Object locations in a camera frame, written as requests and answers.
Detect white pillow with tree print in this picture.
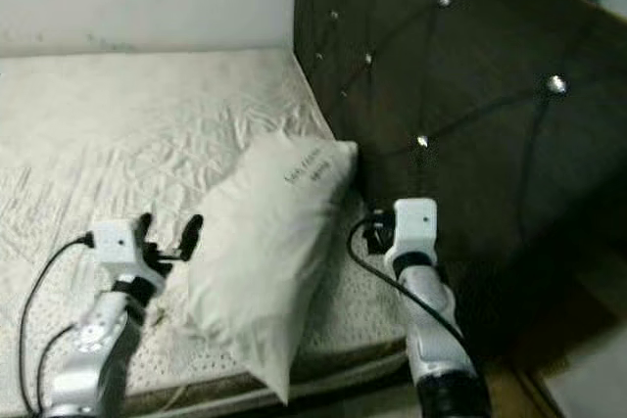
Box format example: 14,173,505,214
182,132,360,405

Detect grey quilted mattress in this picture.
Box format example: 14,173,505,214
0,46,409,418

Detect dark tufted headboard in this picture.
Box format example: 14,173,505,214
294,0,627,355

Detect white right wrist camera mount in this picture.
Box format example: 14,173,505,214
384,197,440,274

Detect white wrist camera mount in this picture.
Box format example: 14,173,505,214
384,197,440,274
92,218,160,284

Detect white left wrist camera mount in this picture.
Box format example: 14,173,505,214
92,218,160,284

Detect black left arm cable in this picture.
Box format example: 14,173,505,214
16,232,97,417

